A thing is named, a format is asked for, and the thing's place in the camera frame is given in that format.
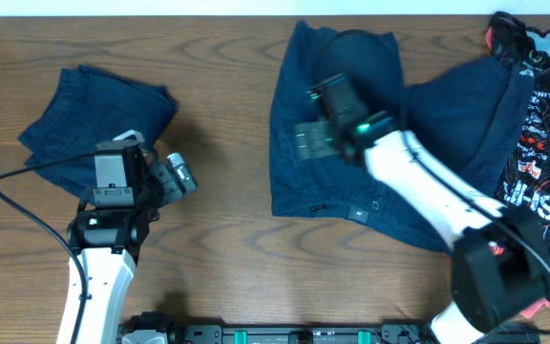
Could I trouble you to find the dark blue denim shorts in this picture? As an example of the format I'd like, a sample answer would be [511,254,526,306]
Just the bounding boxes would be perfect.
[269,21,534,251]

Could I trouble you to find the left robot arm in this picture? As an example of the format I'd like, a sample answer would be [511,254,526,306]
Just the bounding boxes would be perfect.
[56,140,197,343]

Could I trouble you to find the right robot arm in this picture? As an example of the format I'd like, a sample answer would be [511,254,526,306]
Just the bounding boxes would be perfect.
[307,75,550,343]

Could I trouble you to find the folded dark blue shorts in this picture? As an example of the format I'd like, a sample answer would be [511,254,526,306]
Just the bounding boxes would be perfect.
[17,64,179,200]

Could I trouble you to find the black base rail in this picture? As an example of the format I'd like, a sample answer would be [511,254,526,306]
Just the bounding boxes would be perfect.
[116,311,541,344]

